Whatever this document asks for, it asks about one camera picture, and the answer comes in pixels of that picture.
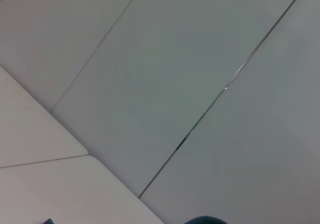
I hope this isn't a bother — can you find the teal t-shirt with FREE print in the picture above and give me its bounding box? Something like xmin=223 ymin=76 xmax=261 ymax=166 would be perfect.
xmin=42 ymin=215 xmax=229 ymax=224

